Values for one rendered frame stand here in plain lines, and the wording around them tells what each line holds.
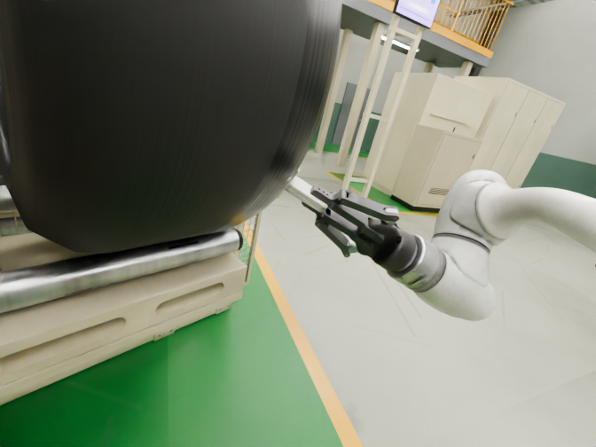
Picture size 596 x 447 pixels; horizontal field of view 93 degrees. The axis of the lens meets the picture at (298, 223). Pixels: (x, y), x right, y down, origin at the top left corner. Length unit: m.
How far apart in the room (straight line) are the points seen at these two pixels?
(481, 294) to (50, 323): 0.63
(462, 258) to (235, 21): 0.48
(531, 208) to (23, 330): 0.68
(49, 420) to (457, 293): 1.34
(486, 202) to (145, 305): 0.57
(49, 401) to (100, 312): 1.05
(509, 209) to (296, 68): 0.41
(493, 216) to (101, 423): 1.35
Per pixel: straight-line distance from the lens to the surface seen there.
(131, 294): 0.48
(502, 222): 0.59
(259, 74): 0.29
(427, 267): 0.52
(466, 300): 0.58
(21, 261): 0.70
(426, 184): 4.81
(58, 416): 1.46
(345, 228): 0.47
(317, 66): 0.34
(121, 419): 1.40
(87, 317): 0.46
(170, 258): 0.48
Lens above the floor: 1.17
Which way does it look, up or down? 23 degrees down
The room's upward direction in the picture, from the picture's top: 14 degrees clockwise
